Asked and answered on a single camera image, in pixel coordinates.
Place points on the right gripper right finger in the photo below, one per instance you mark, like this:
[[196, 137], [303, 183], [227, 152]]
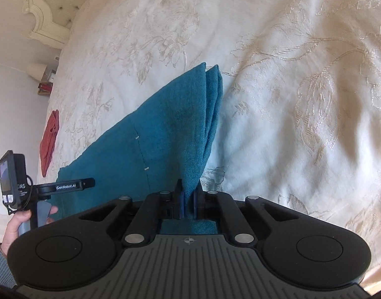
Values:
[[221, 208]]

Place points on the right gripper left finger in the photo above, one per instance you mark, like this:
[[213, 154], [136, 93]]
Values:
[[147, 216]]

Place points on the teal blue pants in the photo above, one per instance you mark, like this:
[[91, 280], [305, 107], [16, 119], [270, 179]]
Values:
[[168, 139]]

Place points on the grey knit sleeve forearm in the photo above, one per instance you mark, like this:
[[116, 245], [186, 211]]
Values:
[[6, 277]]

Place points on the folded red garment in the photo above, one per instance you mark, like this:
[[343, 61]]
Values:
[[47, 144]]

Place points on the red box on nightstand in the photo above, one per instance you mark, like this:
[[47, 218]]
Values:
[[45, 88]]

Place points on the white lamp shade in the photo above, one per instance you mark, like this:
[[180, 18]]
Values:
[[36, 70]]

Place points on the cream embroidered bedspread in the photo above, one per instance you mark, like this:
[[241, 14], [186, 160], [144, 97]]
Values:
[[300, 122]]

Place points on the cream tufted headboard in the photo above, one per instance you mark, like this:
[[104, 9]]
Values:
[[53, 20]]

